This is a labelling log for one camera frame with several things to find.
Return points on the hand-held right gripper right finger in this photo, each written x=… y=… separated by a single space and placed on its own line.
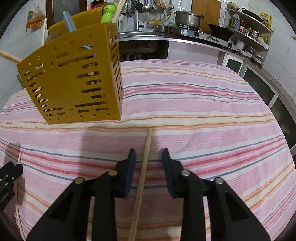
x=168 y=176

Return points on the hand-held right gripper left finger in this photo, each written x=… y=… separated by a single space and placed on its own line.
x=129 y=176

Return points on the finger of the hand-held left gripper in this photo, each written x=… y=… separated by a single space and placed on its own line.
x=16 y=172
x=7 y=169

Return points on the yellow perforated utensil holder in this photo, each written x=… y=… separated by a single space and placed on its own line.
x=69 y=92

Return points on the light blue plastic spoon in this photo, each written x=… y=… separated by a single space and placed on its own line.
x=69 y=22

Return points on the pink striped tablecloth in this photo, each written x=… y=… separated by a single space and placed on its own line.
x=196 y=104

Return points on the glass-fronted kitchen cabinets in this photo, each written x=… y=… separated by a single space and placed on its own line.
x=233 y=63

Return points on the steel sink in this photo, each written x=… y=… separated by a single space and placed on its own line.
x=143 y=46

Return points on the steel gas stove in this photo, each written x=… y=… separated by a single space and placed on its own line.
x=203 y=38

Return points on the small steel pot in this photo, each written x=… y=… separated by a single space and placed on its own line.
x=161 y=28

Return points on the colourful hanging packet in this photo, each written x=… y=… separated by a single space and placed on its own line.
x=29 y=20

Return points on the orange plastic bag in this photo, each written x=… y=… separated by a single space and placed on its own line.
x=38 y=19

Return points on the black wok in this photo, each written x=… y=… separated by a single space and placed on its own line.
x=220 y=31

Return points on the steel faucet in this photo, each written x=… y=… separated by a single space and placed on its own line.
x=137 y=18

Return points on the steel cooking pot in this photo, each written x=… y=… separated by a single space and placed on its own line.
x=187 y=18

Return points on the cooking oil bottle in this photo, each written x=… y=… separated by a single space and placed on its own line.
x=235 y=22

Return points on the steel hanging ladle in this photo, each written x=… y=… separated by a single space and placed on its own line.
x=146 y=8

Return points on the rectangular wooden cutting board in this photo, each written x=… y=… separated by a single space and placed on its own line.
x=205 y=10

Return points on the black hanging ladle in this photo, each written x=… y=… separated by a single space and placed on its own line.
x=139 y=5

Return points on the brown frosted glass door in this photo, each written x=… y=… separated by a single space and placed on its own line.
x=64 y=7

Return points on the wooden hanging spatula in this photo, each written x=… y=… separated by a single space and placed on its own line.
x=163 y=3

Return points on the shallow black pan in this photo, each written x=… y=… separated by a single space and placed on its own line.
x=252 y=14

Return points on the metal bowl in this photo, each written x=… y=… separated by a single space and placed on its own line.
x=233 y=5

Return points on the corner wall shelf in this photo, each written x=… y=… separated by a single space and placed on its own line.
x=252 y=39

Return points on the yellow wall poster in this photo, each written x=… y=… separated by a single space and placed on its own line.
x=266 y=20

